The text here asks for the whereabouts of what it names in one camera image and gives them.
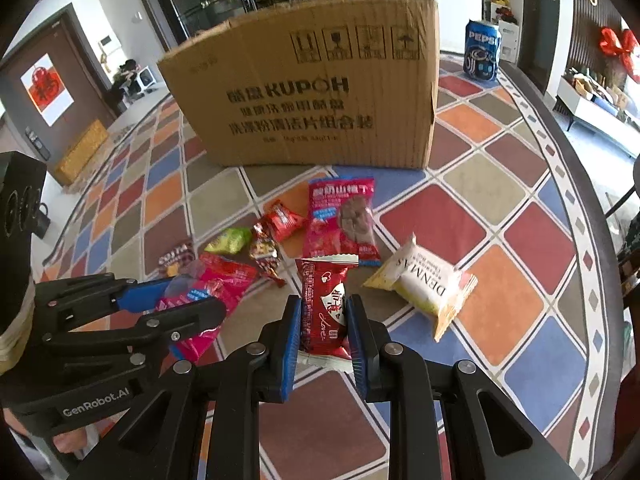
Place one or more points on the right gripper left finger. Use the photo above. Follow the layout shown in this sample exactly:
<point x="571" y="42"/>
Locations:
<point x="189" y="407"/>

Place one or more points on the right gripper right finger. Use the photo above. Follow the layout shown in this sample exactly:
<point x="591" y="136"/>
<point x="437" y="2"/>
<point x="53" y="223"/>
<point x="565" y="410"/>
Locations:
<point x="445" y="420"/>

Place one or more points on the blue Pepsi can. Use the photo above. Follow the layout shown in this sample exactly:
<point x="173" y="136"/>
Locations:
<point x="481" y="50"/>

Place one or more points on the small yellow-green snack packet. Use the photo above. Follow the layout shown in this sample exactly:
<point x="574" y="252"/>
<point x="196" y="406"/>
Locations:
<point x="229" y="242"/>

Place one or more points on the brown entrance door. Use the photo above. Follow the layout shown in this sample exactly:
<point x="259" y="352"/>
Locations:
<point x="61" y="37"/>

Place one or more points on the large red snack bag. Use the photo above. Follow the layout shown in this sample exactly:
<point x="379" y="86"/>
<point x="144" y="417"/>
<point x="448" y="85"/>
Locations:
<point x="340" y="219"/>

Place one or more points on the yellow woven tissue box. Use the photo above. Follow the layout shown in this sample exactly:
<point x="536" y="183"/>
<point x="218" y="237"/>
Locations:
<point x="77" y="157"/>

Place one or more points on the brown Cotta biscuit packet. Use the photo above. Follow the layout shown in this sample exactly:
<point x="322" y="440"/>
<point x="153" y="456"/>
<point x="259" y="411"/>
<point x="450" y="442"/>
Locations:
<point x="172" y="262"/>

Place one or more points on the small red candy packet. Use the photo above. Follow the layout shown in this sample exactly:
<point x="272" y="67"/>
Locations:
<point x="283" y="222"/>

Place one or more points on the red bow decoration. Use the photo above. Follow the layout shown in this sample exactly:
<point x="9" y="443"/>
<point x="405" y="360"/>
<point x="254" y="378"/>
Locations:
<point x="625" y="47"/>

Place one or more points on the white Denmas cake packet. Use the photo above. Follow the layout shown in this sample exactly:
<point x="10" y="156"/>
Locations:
<point x="425" y="281"/>

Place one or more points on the person left hand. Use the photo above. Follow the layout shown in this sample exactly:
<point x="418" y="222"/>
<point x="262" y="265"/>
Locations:
<point x="78" y="441"/>

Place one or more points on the brown cardboard box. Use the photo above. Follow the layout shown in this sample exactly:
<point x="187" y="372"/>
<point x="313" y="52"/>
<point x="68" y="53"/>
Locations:
<point x="313" y="82"/>

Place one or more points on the red fu door poster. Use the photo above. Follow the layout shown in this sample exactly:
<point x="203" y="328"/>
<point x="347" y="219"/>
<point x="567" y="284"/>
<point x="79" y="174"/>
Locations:
<point x="46" y="90"/>

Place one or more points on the black mug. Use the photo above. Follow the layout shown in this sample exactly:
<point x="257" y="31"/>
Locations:
<point x="42" y="221"/>

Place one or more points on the white TV cabinet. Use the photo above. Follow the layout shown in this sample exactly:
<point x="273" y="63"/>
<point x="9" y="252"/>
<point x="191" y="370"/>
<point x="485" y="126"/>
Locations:
<point x="597" y="119"/>

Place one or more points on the red love snack packet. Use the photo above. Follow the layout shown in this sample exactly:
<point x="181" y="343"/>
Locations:
<point x="323" y="330"/>

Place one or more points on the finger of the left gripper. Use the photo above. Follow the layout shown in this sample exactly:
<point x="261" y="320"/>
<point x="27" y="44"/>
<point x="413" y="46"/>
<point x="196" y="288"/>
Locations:
<point x="62" y="305"/>
<point x="164" y="327"/>

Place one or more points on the colourful checkered tablecloth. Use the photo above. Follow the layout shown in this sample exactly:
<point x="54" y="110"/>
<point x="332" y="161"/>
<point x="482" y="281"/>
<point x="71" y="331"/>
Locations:
<point x="504" y="196"/>

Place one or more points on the pink snack packet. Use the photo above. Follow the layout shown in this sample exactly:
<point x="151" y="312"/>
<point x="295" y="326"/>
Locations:
<point x="210" y="276"/>

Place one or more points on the red twisted wrapper candy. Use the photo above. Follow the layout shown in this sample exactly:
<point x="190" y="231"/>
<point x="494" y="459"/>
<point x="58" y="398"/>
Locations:
<point x="265" y="254"/>

